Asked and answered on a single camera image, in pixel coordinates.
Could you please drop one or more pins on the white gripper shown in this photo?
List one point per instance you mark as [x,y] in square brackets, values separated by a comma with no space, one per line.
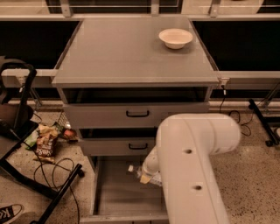
[150,166]

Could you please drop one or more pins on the clear plastic water bottle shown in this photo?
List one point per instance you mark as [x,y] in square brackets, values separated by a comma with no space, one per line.
[137,171]

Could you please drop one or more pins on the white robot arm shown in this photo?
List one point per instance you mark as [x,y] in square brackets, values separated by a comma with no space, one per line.
[184,143]

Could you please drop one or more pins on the grey open bottom drawer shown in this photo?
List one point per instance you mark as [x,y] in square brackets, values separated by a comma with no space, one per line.
[119,198]

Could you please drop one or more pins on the grey middle drawer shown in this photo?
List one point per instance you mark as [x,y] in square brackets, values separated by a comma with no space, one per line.
[117,147]

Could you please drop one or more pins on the grey top drawer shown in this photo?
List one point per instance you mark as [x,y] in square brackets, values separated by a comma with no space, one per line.
[88,116]

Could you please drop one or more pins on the grey drawer cabinet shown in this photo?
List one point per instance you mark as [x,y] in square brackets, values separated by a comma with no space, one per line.
[118,60]

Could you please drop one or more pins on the red apple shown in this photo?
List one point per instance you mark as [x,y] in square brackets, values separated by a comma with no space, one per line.
[70,133]

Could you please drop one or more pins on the brown chip bag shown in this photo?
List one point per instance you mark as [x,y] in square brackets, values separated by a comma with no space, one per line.
[45,144]

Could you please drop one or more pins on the green snack packet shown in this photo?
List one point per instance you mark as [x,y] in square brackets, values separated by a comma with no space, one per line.
[31,140]

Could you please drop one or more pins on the black white sneaker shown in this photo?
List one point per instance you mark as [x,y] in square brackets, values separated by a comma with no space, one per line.
[10,213]

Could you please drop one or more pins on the black cart frame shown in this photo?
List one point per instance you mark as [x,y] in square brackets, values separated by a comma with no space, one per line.
[16,126]

